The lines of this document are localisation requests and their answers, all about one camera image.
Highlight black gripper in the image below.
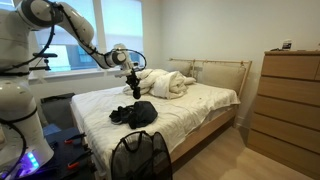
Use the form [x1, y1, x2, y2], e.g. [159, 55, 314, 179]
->
[125, 68, 142, 100]

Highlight black mesh laundry bag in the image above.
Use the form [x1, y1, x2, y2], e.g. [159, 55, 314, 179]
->
[110, 130, 174, 180]

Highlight black socks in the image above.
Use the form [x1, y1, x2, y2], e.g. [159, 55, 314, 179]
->
[108, 106, 133, 126]

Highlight black robot table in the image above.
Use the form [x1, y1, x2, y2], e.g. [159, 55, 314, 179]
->
[0, 126, 98, 180]

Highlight small dark labelled box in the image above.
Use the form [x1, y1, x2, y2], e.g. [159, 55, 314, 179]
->
[281, 39, 294, 52]

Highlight orange handled black clamp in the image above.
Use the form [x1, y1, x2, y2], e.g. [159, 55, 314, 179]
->
[67, 148, 94, 170]
[64, 132, 87, 145]

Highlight dark grey case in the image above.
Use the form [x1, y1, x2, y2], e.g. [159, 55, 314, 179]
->
[40, 92, 77, 130]

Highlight black camera on mount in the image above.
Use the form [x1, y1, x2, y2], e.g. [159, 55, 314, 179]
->
[29, 52, 59, 72]

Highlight white crumpled duvet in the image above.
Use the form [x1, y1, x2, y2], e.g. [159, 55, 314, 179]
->
[122, 68, 198, 101]

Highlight blue box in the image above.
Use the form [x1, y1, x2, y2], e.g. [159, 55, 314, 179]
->
[42, 123, 63, 136]

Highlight window with white frame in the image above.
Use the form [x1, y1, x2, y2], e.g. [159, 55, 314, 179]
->
[0, 0, 146, 80]

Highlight dark navy crumpled garment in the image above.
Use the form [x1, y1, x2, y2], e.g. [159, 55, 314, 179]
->
[127, 100, 159, 130]

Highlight light wooden dresser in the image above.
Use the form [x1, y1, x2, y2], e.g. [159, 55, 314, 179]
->
[246, 49, 320, 180]

